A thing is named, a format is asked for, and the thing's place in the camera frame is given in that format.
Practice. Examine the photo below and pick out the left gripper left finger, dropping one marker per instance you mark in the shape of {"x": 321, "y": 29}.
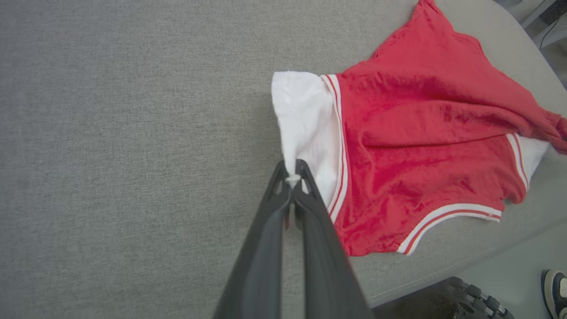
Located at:
{"x": 261, "y": 266}

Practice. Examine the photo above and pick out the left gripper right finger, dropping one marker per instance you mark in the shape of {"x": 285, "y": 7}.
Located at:
{"x": 328, "y": 274}

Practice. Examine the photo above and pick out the grey fabric sofa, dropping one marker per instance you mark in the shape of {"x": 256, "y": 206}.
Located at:
{"x": 133, "y": 133}

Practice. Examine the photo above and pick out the red white basketball jersey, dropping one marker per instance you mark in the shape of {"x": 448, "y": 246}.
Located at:
{"x": 421, "y": 133}

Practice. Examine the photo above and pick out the dark sneaker white sole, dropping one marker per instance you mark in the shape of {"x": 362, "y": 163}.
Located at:
{"x": 556, "y": 292}

